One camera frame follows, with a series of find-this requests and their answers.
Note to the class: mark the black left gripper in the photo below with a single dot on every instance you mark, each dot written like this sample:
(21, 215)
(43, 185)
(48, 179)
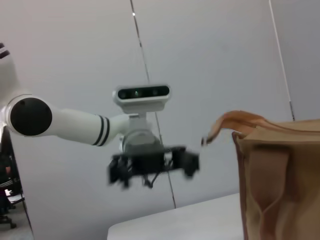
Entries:
(150, 162)

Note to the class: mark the khaki canvas food bag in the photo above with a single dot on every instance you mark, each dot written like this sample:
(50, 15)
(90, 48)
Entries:
(287, 162)

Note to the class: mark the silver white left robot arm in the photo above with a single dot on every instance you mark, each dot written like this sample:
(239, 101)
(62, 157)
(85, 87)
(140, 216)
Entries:
(75, 125)

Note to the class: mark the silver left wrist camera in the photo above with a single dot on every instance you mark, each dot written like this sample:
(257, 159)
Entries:
(142, 102)

